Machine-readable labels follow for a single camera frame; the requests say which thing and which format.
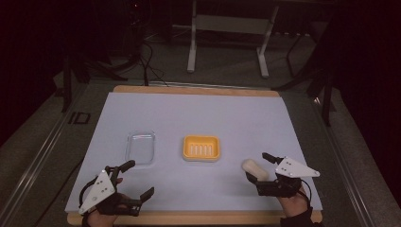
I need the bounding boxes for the light blue table mat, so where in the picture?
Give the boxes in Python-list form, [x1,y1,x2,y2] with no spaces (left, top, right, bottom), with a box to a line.
[63,91,323,213]

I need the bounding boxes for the white soap bar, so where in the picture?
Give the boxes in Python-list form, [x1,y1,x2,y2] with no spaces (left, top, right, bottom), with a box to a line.
[241,158,270,183]

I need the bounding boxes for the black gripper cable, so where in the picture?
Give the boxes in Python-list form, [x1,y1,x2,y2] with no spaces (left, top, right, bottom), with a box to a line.
[78,175,99,206]
[300,179,314,204]

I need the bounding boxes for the person's right hand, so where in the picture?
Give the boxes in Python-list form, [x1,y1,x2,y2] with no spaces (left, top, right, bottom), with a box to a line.
[278,186,312,219]

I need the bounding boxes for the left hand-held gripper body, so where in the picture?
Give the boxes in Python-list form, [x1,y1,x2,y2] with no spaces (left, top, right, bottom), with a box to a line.
[78,166,142,218]

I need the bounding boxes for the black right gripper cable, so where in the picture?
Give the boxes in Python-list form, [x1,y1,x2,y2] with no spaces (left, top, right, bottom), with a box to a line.
[300,179,314,204]

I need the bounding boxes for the metal floor rail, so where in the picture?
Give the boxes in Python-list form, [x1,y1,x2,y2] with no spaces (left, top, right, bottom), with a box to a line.
[0,82,93,227]
[309,94,377,227]

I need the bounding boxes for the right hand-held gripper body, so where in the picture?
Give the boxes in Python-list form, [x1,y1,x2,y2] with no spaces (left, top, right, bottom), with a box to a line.
[255,156,322,199]

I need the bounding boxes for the white metal desk frame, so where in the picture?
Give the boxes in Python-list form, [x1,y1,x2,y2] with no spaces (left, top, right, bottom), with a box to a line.
[186,0,281,79]

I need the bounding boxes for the person's left hand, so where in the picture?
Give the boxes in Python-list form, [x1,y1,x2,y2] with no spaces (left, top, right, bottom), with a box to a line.
[83,177,135,227]

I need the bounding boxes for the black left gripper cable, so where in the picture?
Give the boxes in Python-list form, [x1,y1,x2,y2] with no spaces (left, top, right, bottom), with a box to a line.
[78,175,99,206]

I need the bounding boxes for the clear plastic dish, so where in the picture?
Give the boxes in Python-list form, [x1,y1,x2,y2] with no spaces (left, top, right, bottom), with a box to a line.
[124,130,157,167]

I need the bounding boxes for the black metal stand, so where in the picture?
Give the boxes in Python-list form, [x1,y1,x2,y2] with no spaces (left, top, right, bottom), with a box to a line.
[55,51,129,114]
[272,29,337,128]

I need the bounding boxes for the yellow soap dish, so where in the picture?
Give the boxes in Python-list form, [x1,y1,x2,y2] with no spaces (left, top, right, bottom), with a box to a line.
[182,134,221,163]

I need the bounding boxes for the wooden table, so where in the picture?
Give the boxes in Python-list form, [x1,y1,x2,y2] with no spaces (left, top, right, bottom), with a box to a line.
[66,84,323,227]

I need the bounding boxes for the black floor cables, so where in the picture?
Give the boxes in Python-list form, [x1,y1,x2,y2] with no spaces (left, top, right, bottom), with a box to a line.
[126,37,169,88]

